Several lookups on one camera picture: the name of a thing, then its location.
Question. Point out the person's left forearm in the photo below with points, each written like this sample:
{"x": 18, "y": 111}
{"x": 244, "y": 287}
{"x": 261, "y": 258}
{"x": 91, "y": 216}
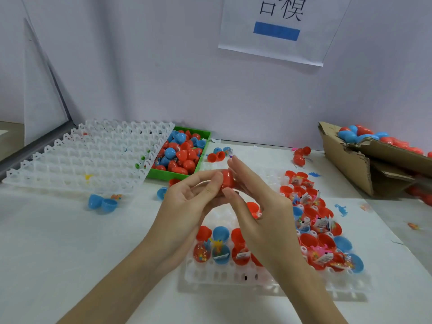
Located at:
{"x": 111, "y": 293}

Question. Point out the pile of finished eggs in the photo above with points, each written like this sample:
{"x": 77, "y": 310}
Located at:
{"x": 381, "y": 137}

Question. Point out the white paper sign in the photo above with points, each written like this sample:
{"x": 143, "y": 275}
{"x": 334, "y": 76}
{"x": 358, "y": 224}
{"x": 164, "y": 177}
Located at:
{"x": 324, "y": 33}

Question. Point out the grey metal rail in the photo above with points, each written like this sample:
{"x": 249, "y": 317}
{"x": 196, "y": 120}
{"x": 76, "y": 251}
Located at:
{"x": 30, "y": 155}

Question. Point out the cardboard box of capsules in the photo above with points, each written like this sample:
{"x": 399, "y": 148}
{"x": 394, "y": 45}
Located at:
{"x": 347, "y": 160}

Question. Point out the small orange toy piece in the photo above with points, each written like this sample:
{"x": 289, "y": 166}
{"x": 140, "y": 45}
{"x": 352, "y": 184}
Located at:
{"x": 116, "y": 196}
{"x": 413, "y": 226}

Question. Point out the person's right hand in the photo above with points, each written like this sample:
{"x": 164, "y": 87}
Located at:
{"x": 270, "y": 226}

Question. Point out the small blue toy piece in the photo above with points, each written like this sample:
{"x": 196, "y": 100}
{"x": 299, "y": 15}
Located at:
{"x": 341, "y": 210}

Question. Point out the clear triangular panel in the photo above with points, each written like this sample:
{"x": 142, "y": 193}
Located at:
{"x": 44, "y": 87}

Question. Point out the clear plastic egg tray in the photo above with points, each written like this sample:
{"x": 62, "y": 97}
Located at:
{"x": 216, "y": 273}
{"x": 84, "y": 155}

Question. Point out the small capsule cluster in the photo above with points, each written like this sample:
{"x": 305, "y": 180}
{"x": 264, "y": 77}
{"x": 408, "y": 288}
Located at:
{"x": 219, "y": 154}

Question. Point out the blue egg shell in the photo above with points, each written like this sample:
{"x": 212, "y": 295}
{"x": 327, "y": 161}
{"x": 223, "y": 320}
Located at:
{"x": 102, "y": 203}

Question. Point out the person's right forearm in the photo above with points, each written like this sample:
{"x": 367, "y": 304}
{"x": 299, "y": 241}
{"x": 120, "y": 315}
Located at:
{"x": 310, "y": 300}

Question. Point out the green plastic tray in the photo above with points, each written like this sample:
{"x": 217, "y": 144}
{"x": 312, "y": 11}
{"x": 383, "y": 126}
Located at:
{"x": 206, "y": 131}

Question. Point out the person's left hand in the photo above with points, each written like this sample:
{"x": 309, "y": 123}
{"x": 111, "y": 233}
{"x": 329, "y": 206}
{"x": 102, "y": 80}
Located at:
{"x": 179, "y": 219}

